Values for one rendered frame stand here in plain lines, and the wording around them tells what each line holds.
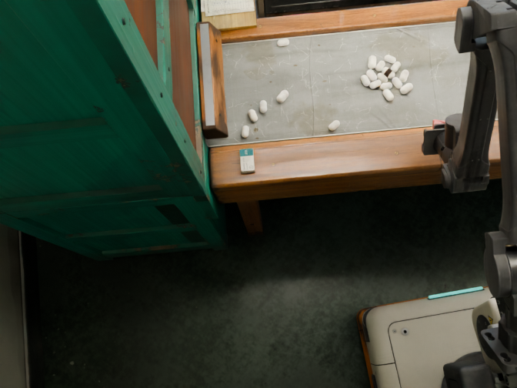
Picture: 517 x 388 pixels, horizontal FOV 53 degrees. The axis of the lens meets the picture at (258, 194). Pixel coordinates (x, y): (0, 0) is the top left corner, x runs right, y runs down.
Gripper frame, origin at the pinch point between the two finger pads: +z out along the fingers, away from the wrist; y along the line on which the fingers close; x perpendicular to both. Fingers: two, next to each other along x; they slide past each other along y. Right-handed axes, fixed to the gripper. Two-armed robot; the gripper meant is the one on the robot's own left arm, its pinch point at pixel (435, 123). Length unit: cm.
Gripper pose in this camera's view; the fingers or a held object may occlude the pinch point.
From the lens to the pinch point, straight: 136.7
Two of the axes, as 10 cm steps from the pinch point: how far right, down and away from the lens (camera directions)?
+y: -10.0, 0.9, 0.4
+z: -0.2, -5.7, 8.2
